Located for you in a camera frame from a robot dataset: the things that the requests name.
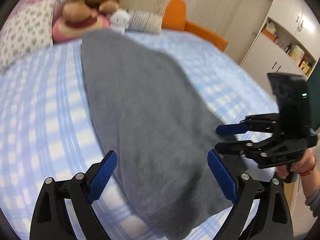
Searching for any grey zip sweater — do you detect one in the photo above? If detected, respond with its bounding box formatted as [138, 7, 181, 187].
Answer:
[81, 30, 235, 239]

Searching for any grey sleeved right forearm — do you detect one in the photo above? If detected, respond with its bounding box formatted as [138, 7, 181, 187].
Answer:
[301, 170, 319, 217]

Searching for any person right hand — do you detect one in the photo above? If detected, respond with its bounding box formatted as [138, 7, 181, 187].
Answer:
[276, 148, 316, 179]

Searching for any white wardrobe cabinet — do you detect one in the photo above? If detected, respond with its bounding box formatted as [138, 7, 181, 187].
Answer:
[240, 0, 319, 94]

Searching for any blue plaid bed blanket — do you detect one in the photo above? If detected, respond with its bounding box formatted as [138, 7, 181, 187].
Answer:
[1, 30, 278, 239]

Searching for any white room door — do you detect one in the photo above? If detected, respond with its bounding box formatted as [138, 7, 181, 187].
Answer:
[225, 0, 273, 64]

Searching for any beige patchwork pillow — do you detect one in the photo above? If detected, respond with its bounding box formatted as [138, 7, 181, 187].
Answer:
[120, 0, 171, 34]

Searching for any small white plush toy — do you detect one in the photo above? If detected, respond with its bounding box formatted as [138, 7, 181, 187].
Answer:
[109, 9, 130, 34]

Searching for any white floral pillow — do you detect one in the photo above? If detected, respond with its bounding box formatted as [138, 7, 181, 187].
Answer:
[1, 0, 56, 74]

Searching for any pink round plush cushion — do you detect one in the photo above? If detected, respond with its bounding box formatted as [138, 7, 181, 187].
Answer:
[52, 15, 110, 43]

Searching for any brown plush bear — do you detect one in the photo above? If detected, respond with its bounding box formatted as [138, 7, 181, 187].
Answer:
[62, 0, 121, 23]

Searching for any orange sofa bed frame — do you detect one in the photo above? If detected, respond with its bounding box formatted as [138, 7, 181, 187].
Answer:
[39, 0, 229, 53]

